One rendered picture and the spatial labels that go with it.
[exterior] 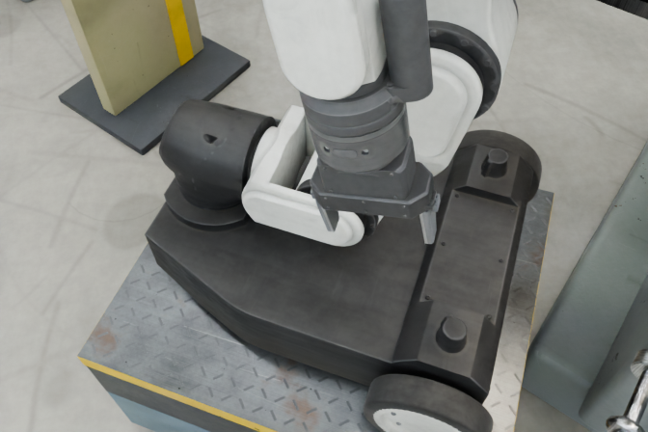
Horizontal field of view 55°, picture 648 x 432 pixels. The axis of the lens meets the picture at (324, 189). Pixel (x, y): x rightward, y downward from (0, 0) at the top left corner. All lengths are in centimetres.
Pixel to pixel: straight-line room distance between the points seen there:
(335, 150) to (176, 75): 173
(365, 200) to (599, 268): 110
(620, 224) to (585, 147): 48
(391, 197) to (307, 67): 18
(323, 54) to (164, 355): 87
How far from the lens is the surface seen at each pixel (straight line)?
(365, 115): 50
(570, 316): 155
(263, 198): 98
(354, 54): 44
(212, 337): 123
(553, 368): 151
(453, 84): 70
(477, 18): 70
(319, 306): 105
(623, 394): 132
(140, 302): 129
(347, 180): 59
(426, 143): 77
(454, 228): 112
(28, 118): 230
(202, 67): 225
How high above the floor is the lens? 151
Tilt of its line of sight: 53 degrees down
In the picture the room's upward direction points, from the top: straight up
